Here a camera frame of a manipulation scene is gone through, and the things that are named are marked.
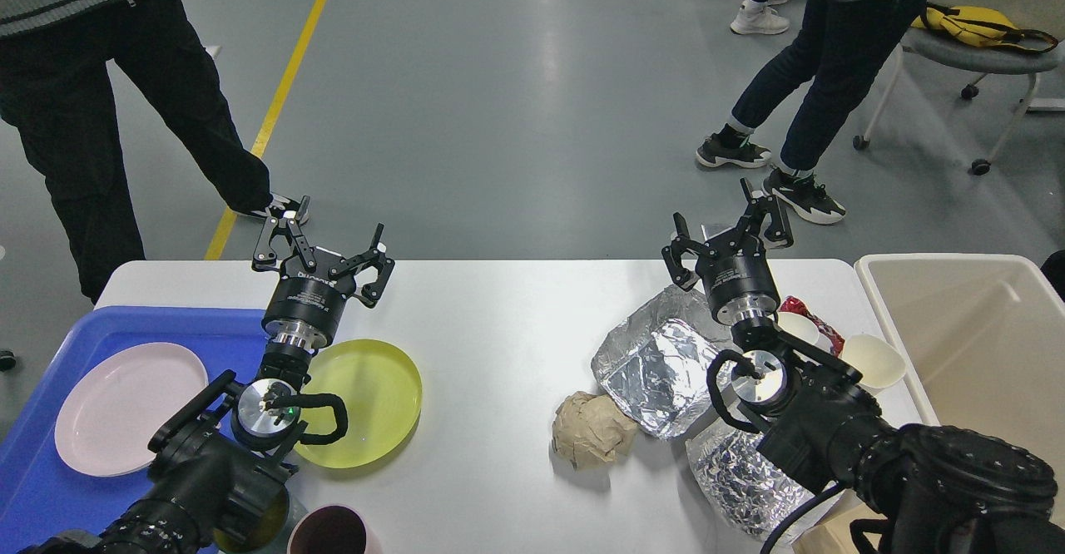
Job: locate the green yellow mug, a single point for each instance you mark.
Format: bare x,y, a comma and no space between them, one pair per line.
272,533

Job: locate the yellow bag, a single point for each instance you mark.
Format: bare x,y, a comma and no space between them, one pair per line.
978,26

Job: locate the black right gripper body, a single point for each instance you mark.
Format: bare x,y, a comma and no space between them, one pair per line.
737,280

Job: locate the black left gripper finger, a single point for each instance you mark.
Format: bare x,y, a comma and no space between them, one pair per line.
282,218
345,272

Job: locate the yellow plate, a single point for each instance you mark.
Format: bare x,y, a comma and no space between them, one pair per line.
382,391

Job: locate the white paper bowl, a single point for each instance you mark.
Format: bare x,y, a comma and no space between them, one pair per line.
880,364

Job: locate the crumpled aluminium foil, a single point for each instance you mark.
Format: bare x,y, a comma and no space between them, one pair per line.
747,490

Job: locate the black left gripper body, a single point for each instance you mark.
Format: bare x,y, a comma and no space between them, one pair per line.
306,307

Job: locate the person in dark jeans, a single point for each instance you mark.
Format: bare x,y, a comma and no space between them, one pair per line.
839,51

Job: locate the crumpled brown paper ball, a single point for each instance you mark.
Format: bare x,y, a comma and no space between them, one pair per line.
590,430

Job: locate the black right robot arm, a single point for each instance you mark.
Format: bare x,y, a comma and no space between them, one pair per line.
935,489

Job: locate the beige plastic bin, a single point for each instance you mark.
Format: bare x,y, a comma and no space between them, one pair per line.
985,339

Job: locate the person in white sneakers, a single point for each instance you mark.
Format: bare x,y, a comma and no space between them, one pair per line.
759,17

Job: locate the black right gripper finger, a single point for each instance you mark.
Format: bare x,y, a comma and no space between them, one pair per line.
764,225
683,244

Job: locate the pink plate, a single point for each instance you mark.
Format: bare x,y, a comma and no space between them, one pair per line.
107,420

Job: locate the blue plastic tray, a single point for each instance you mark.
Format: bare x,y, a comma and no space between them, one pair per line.
41,496

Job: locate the grey chair on wheels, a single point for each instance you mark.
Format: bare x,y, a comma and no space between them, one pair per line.
981,60

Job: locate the person in black trousers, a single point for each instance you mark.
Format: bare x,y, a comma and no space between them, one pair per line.
56,91

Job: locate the pink brown cup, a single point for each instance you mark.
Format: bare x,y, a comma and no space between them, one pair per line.
333,529

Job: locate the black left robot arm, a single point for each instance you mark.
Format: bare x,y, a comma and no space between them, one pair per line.
220,460

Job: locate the aluminium foil tray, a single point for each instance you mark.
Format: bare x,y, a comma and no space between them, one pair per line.
653,364

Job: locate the white paper cup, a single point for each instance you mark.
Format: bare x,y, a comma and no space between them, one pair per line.
798,325

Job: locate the red snack wrapper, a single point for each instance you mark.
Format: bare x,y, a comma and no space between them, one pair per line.
830,339

